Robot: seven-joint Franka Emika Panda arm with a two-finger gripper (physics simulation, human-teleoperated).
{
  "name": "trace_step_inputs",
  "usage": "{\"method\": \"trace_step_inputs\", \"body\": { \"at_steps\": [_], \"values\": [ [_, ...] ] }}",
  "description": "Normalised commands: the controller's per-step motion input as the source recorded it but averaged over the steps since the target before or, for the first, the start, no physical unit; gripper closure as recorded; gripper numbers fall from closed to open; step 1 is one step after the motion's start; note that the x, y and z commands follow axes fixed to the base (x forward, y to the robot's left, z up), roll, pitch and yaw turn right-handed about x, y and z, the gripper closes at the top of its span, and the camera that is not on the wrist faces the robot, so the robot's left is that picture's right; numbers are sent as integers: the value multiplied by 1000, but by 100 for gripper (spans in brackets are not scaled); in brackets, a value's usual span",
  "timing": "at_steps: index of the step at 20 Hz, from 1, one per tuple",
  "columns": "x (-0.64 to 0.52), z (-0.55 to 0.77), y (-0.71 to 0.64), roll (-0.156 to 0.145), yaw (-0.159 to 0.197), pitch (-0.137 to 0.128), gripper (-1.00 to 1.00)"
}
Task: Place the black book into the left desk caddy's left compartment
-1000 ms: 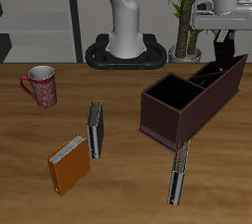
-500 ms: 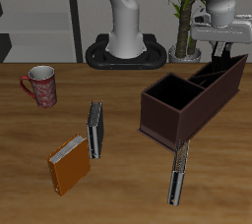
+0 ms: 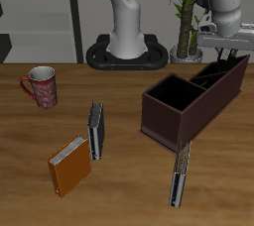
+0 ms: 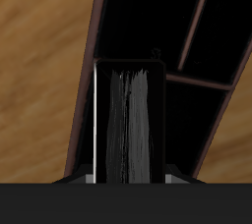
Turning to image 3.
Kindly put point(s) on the red patterned mug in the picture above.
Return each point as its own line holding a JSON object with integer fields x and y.
{"x": 44, "y": 91}

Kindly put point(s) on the black book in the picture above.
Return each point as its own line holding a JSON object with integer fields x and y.
{"x": 178, "y": 183}
{"x": 98, "y": 131}

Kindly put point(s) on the orange book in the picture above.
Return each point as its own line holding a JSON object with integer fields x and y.
{"x": 71, "y": 169}

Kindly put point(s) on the grey shelf unit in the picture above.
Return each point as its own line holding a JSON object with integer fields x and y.
{"x": 36, "y": 22}

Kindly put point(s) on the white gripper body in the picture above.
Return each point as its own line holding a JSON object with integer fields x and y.
{"x": 231, "y": 41}

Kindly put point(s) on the dark brown desk caddy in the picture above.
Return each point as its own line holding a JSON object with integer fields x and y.
{"x": 201, "y": 111}

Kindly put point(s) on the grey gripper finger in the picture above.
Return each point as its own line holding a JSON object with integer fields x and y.
{"x": 224, "y": 55}
{"x": 234, "y": 53}

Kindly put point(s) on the dark vertical post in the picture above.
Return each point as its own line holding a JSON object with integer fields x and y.
{"x": 76, "y": 18}

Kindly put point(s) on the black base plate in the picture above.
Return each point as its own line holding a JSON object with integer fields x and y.
{"x": 96, "y": 58}

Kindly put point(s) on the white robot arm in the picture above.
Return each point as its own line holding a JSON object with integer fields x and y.
{"x": 127, "y": 22}

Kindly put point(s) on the green pot plant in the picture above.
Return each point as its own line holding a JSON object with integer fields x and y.
{"x": 185, "y": 28}

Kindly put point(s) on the dark block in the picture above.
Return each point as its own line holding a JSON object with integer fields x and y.
{"x": 4, "y": 48}

